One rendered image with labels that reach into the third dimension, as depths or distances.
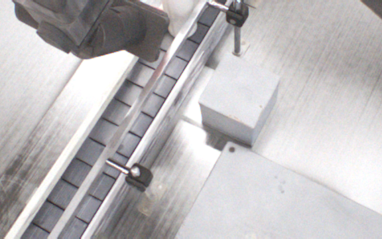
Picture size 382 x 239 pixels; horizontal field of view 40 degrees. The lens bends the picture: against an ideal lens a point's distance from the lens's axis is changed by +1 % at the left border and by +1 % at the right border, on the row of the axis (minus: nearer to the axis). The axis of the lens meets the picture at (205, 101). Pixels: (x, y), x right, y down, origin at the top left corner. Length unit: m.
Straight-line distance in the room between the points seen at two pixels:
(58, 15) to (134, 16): 0.18
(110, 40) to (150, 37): 0.09
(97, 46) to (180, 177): 0.32
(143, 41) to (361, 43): 0.43
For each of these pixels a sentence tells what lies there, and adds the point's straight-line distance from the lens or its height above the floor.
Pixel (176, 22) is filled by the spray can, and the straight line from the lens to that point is 0.86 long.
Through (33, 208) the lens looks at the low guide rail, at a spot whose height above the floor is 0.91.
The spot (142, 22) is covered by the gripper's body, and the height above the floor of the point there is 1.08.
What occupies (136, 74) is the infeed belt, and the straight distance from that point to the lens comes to 0.89.
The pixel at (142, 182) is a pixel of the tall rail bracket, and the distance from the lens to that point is 0.73.
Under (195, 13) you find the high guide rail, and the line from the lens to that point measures 0.84.
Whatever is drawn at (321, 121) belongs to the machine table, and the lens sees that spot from 0.90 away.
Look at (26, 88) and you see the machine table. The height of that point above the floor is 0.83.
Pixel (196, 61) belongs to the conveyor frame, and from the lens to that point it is 0.89.
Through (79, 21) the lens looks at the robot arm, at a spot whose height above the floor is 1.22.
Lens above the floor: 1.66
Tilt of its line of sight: 66 degrees down
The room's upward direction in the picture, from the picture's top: 8 degrees counter-clockwise
